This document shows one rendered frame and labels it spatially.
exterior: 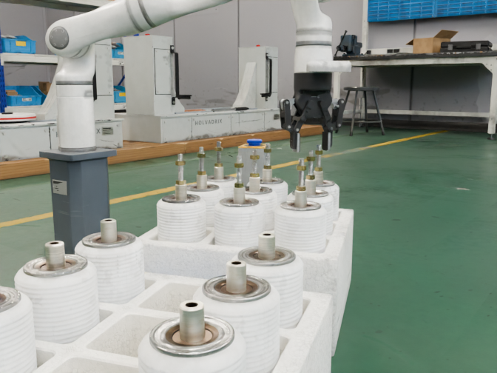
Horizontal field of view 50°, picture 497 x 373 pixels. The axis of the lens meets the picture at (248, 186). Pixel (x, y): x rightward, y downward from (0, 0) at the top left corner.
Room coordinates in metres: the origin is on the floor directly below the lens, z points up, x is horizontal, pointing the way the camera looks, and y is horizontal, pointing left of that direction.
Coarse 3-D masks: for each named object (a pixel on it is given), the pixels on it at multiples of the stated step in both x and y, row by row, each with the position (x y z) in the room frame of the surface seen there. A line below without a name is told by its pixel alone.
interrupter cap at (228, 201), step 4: (220, 200) 1.00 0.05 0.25; (224, 200) 1.00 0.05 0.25; (228, 200) 1.00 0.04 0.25; (232, 200) 1.01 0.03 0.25; (248, 200) 1.00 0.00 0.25; (252, 200) 1.00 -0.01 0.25; (256, 200) 1.00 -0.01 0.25; (224, 204) 0.96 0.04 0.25; (228, 204) 0.96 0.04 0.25; (232, 204) 0.96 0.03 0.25; (236, 204) 0.96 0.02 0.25; (240, 204) 0.96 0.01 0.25; (244, 204) 0.96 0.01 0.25; (248, 204) 0.96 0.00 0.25; (252, 204) 0.96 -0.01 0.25; (256, 204) 0.97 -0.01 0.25
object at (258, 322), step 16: (272, 288) 0.56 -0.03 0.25; (208, 304) 0.52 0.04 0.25; (224, 304) 0.51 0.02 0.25; (240, 304) 0.51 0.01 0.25; (256, 304) 0.52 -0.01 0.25; (272, 304) 0.53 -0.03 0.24; (240, 320) 0.51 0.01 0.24; (256, 320) 0.51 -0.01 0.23; (272, 320) 0.53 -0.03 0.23; (256, 336) 0.51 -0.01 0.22; (272, 336) 0.53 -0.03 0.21; (256, 352) 0.51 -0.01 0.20; (272, 352) 0.53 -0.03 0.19; (256, 368) 0.51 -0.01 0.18; (272, 368) 0.53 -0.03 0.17
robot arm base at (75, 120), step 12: (60, 96) 1.38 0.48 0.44; (72, 96) 1.37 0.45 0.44; (84, 96) 1.38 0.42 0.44; (60, 108) 1.38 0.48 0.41; (72, 108) 1.37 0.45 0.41; (84, 108) 1.38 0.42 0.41; (60, 120) 1.38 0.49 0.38; (72, 120) 1.37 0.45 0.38; (84, 120) 1.38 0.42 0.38; (60, 132) 1.38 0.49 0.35; (72, 132) 1.37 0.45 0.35; (84, 132) 1.38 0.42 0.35; (60, 144) 1.39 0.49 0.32; (72, 144) 1.37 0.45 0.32; (84, 144) 1.38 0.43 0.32
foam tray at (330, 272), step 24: (144, 240) 0.98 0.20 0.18; (336, 240) 0.98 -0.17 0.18; (144, 264) 0.96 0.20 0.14; (168, 264) 0.95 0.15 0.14; (192, 264) 0.93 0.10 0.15; (216, 264) 0.92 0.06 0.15; (312, 264) 0.88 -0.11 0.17; (336, 264) 0.87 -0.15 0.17; (312, 288) 0.88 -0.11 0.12; (336, 288) 0.87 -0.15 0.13; (336, 312) 0.88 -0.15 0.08; (336, 336) 0.89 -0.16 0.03
